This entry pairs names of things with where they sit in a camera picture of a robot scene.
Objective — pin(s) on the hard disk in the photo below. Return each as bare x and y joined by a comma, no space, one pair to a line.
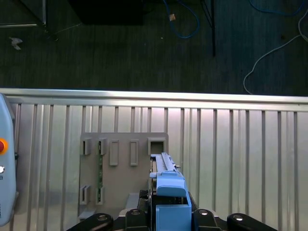
170,216

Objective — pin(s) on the grey plastic parts rack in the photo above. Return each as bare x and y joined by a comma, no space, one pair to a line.
125,178

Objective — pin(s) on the metal trolley frame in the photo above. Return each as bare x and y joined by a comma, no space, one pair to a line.
44,14

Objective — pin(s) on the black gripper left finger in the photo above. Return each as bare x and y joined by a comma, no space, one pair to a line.
134,221

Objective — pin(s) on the pale blue teach pendant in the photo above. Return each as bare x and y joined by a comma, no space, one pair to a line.
6,168

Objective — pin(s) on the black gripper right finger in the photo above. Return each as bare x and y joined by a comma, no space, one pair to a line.
204,221

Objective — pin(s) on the black stand leg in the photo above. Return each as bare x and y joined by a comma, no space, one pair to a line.
213,29

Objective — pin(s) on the green RAM stick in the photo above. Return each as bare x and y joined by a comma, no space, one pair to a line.
99,168

